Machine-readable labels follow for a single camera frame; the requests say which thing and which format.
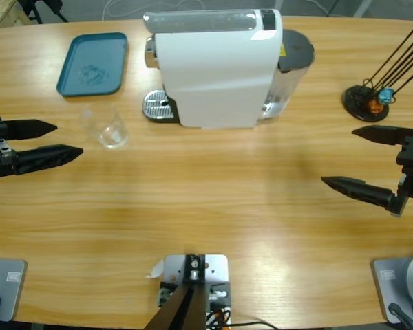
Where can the clear drinking glass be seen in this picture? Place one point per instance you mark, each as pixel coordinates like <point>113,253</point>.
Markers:
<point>111,139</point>

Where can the teal plastic tray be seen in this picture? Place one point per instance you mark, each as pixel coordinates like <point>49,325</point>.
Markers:
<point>96,55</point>

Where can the water tank with black lid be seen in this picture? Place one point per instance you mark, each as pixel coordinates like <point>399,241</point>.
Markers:
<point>294,48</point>

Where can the white capsule coffee machine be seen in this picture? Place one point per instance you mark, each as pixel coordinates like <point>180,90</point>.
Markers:
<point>213,79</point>

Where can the orange coffee capsule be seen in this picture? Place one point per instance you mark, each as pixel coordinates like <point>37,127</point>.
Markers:
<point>375,106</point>

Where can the blue coffee capsule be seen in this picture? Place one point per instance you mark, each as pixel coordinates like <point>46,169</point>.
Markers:
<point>386,95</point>

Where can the white tape strip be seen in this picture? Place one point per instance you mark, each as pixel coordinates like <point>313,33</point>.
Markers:
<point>156,269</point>

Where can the black tripod legs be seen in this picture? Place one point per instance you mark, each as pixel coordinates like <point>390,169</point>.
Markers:
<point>55,10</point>

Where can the dark camera post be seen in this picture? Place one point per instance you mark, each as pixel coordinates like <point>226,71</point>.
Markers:
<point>186,309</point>

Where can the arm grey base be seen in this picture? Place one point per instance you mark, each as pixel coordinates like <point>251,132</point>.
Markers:
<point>409,282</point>
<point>5,288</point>

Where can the metal drip tray grate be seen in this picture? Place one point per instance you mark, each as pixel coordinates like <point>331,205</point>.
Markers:
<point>155,104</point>

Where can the white mount block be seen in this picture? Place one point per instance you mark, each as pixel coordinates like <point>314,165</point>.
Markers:
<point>217,268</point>

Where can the black capsule holder with rods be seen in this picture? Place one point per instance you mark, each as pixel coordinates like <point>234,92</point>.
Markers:
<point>356,103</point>

